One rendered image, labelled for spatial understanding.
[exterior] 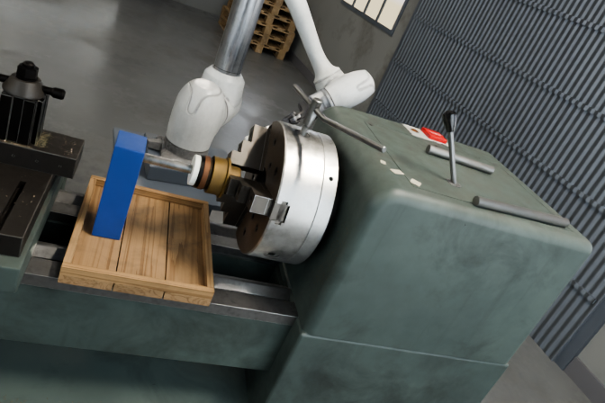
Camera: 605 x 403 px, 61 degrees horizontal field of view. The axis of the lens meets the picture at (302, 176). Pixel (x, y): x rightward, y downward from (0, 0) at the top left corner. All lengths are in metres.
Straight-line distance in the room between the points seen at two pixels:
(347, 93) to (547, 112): 2.39
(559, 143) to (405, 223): 2.74
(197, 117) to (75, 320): 0.78
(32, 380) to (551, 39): 3.60
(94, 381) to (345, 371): 0.59
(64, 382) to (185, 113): 0.85
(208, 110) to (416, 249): 0.88
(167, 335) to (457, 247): 0.66
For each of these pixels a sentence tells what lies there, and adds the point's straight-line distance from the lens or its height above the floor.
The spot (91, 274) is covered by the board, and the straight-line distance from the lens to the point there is 1.08.
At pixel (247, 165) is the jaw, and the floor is 1.12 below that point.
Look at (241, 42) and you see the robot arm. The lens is 1.84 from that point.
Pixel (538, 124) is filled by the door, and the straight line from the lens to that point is 3.85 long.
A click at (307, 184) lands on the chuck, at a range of 1.04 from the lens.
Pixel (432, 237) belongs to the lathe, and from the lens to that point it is 1.09.
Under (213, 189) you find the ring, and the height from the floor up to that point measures 1.07.
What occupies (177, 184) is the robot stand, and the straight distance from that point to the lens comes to 1.75.
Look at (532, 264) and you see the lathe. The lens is 1.28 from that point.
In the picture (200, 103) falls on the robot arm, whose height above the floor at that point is 1.02.
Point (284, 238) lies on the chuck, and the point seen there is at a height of 1.05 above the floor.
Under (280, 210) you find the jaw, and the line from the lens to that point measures 1.04.
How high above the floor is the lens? 1.60
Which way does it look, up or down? 23 degrees down
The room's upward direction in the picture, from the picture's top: 24 degrees clockwise
